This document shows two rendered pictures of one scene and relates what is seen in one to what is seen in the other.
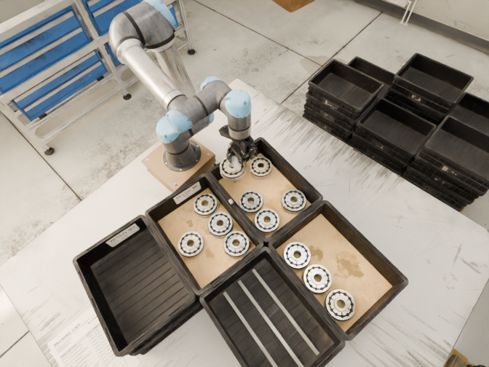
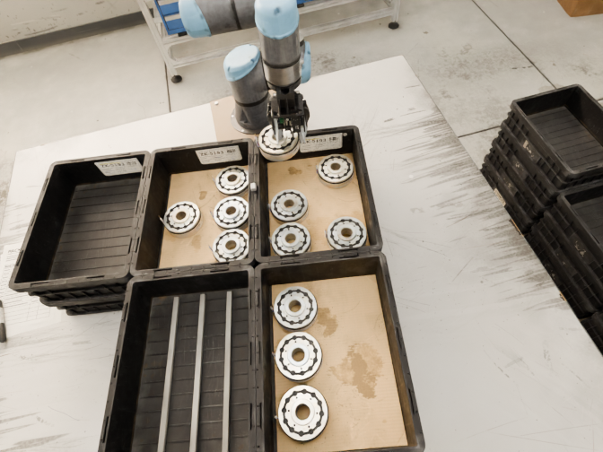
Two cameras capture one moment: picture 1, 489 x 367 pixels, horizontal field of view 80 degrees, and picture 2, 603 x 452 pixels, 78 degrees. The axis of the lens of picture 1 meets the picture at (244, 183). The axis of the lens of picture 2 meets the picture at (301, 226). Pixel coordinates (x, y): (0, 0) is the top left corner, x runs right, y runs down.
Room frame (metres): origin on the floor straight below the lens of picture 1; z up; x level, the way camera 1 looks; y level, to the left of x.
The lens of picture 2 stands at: (0.09, -0.38, 1.70)
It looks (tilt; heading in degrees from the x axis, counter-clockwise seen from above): 59 degrees down; 37
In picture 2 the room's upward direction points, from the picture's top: 10 degrees counter-clockwise
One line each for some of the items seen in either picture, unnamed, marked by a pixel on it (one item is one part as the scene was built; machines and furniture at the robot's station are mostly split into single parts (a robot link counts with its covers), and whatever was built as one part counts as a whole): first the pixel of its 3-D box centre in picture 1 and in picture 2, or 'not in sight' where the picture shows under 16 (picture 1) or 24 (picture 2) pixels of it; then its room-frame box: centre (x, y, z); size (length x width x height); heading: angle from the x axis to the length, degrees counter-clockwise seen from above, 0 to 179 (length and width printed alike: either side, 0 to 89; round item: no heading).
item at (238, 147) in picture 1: (241, 144); (286, 101); (0.62, -0.01, 1.14); 0.09 x 0.08 x 0.12; 32
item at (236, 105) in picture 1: (238, 110); (278, 28); (0.64, 0.00, 1.30); 0.09 x 0.08 x 0.11; 35
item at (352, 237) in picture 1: (332, 266); (329, 352); (0.24, -0.29, 0.87); 0.40 x 0.30 x 0.11; 32
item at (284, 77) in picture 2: (240, 127); (284, 66); (0.63, -0.01, 1.22); 0.08 x 0.08 x 0.05
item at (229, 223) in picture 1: (220, 223); (231, 212); (0.45, 0.12, 0.86); 0.10 x 0.10 x 0.01
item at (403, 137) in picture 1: (386, 140); (602, 249); (1.15, -1.00, 0.31); 0.40 x 0.30 x 0.34; 42
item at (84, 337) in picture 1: (90, 355); (27, 282); (0.03, 0.66, 0.70); 0.33 x 0.23 x 0.01; 42
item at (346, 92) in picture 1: (338, 107); (546, 163); (1.44, -0.73, 0.37); 0.40 x 0.30 x 0.45; 42
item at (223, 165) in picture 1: (232, 166); (277, 138); (0.63, 0.04, 1.01); 0.10 x 0.10 x 0.01
